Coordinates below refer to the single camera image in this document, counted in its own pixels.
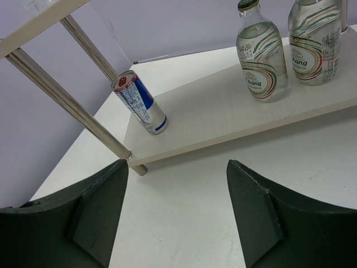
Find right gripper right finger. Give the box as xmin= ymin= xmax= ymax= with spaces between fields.
xmin=226 ymin=160 xmax=356 ymax=267

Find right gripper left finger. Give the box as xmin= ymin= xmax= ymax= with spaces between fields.
xmin=1 ymin=160 xmax=129 ymax=267

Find clear green-cap Chang bottle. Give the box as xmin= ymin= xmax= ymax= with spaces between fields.
xmin=288 ymin=0 xmax=341 ymax=86

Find white two-tier wooden shelf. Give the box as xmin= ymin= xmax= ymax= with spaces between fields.
xmin=1 ymin=1 xmax=356 ymax=175

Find silver energy drink can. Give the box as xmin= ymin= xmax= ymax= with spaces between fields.
xmin=111 ymin=70 xmax=168 ymax=135

